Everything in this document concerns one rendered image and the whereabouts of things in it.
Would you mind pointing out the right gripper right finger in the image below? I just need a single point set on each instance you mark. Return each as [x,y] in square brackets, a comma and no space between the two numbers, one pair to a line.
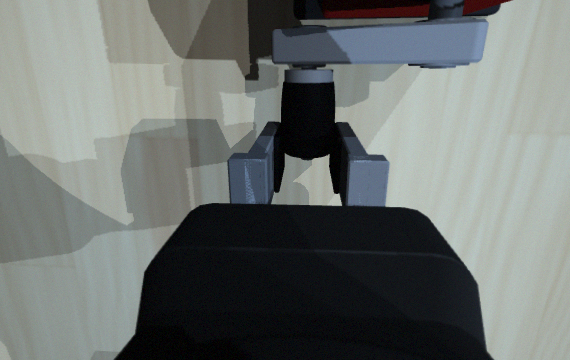
[360,178]

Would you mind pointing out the red pencil sharpener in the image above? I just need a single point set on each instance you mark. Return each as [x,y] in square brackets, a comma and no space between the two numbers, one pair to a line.
[445,40]

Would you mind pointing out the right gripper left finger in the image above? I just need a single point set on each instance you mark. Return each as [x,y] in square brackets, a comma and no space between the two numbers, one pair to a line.
[255,176]

